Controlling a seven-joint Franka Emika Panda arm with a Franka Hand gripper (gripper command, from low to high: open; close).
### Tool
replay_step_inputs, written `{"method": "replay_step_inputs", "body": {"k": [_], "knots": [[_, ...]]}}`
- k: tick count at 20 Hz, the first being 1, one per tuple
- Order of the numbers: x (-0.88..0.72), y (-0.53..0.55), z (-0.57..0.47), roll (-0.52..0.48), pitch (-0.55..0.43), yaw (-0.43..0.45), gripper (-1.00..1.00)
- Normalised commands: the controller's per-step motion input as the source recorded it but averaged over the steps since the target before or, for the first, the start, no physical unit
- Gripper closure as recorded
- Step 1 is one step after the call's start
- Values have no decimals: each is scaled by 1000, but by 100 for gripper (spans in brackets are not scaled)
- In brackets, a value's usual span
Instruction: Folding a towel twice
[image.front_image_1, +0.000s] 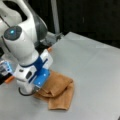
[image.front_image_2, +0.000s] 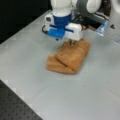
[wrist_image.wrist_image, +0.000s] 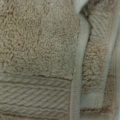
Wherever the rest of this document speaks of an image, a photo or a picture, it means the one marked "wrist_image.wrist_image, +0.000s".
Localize tan terry cloth towel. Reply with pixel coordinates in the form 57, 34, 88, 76
0, 0, 120, 120

